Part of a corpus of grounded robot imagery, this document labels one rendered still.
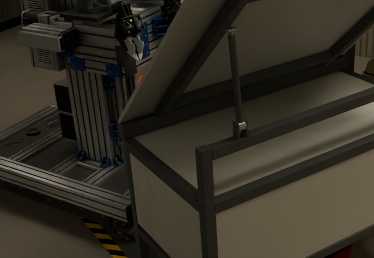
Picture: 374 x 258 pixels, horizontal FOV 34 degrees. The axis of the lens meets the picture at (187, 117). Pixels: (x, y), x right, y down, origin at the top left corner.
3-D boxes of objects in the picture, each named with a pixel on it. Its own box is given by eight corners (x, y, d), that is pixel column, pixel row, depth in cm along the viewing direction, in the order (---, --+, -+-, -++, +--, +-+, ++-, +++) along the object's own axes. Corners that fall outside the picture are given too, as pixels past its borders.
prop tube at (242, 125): (234, 130, 192) (224, 35, 181) (241, 128, 193) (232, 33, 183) (240, 133, 189) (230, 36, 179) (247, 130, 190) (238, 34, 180)
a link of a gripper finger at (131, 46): (136, 58, 213) (127, 34, 214) (131, 64, 219) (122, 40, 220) (143, 56, 215) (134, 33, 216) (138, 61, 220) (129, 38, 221)
